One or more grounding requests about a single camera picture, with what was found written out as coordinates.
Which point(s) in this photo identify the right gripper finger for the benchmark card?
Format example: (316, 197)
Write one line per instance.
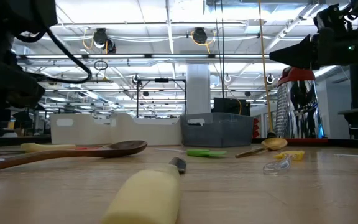
(300, 53)

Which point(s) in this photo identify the light wooden spoon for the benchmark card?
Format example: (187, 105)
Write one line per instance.
(273, 143)

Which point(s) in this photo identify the green silicone spatula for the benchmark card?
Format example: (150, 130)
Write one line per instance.
(202, 153)

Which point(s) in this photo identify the dark wooden spoon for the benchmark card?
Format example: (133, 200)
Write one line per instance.
(126, 147)

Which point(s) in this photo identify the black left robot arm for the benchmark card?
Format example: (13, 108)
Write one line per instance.
(5, 84)

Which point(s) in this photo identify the black monitor stand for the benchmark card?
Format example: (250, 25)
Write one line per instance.
(356, 87)

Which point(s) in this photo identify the black background monitor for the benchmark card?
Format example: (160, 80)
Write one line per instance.
(228, 105)

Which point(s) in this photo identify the white pillar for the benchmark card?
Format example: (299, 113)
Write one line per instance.
(197, 90)

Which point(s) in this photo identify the grey plastic bin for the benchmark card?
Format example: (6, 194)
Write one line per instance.
(222, 130)

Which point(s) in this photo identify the white plastic bin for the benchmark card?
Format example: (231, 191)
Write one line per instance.
(154, 133)
(82, 133)

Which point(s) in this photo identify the black metal background frame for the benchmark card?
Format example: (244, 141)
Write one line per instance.
(162, 80)

